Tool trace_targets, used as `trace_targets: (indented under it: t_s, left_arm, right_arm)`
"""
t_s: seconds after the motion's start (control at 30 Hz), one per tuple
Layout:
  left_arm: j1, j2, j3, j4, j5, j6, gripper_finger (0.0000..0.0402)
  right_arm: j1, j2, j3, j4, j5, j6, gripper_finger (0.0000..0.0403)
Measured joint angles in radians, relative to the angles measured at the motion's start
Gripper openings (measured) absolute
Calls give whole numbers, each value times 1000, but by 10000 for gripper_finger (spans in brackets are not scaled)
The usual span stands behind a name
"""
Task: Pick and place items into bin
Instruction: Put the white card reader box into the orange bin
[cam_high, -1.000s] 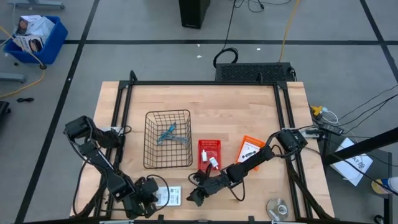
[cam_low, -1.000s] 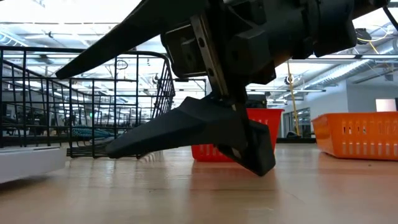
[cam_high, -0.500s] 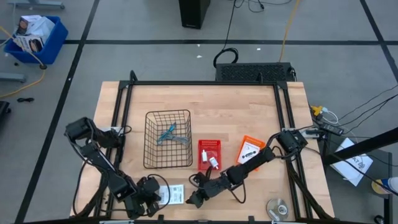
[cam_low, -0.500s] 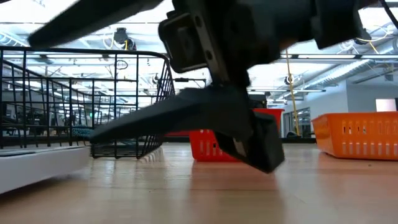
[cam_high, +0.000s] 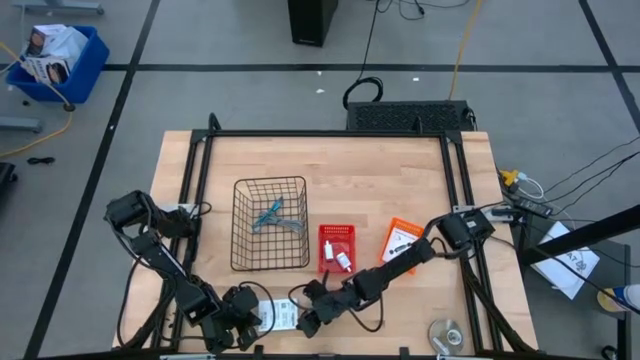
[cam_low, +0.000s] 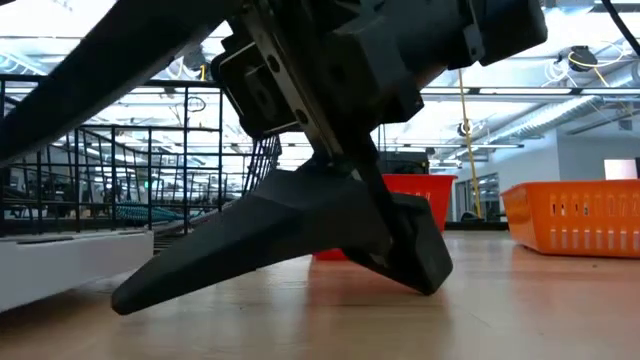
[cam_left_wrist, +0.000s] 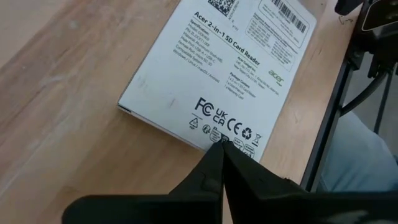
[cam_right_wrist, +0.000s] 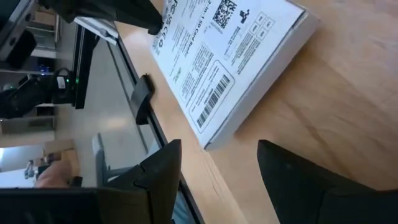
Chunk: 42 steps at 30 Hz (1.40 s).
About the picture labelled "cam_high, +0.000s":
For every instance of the white plastic bag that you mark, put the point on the white plastic bag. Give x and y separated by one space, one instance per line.
70 45

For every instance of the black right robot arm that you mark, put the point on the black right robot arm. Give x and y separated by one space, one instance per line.
400 260

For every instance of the black metal beam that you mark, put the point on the black metal beam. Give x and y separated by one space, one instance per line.
585 235

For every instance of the yellow tape roll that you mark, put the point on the yellow tape roll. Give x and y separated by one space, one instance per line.
606 301

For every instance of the grey metal table foot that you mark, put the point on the grey metal table foot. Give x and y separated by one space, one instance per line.
60 7
20 125

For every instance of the white blue bottle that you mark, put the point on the white blue bottle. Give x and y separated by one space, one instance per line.
631 296

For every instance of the black computer tower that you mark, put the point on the black computer tower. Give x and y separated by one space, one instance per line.
311 20

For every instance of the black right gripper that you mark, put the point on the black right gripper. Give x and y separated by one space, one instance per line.
335 302

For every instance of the silver disc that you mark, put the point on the silver disc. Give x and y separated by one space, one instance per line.
452 330

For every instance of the blue plastic bin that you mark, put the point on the blue plastic bin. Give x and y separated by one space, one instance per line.
85 75

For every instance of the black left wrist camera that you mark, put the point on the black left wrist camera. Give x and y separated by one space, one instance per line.
241 300

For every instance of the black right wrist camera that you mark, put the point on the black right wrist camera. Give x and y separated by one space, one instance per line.
315 290

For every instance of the white printed box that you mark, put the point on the white printed box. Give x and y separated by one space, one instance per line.
47 70
37 40

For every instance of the red plastic basket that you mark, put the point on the red plastic basket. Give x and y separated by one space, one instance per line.
336 231

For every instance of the black power strip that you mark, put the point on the black power strip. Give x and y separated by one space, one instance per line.
532 206

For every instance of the white card with black part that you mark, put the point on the white card with black part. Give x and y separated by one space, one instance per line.
400 237

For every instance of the white charger plug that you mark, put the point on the white charger plug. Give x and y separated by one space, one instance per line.
328 251

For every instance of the black chair base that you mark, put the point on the black chair base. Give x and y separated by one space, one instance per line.
5 180

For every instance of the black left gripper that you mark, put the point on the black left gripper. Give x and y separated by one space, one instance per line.
222 330

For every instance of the small white bottle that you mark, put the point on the small white bottle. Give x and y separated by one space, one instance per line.
343 261

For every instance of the yellow plug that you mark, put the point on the yellow plug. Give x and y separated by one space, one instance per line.
511 176

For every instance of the black metal rig frame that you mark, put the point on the black metal rig frame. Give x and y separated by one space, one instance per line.
325 133

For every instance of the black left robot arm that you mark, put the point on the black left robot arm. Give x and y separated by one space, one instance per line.
150 250

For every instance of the white labelled box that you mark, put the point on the white labelled box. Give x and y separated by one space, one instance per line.
282 315

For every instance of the orange plastic basket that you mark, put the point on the orange plastic basket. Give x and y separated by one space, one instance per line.
406 223

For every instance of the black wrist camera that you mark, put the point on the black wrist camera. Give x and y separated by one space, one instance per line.
315 290
241 300

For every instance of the white paper sheet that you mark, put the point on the white paper sheet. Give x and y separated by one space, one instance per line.
565 280

